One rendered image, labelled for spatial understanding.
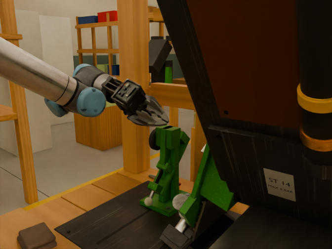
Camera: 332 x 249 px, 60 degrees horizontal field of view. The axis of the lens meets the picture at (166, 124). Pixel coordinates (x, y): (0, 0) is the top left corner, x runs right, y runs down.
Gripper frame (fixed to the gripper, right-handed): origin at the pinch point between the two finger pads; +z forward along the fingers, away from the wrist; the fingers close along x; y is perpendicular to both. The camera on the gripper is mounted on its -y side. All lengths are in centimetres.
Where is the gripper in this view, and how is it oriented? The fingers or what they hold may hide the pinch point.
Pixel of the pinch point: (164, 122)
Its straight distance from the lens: 76.0
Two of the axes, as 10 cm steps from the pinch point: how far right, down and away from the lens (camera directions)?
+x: 6.0, -7.6, 2.4
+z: 7.4, 4.2, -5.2
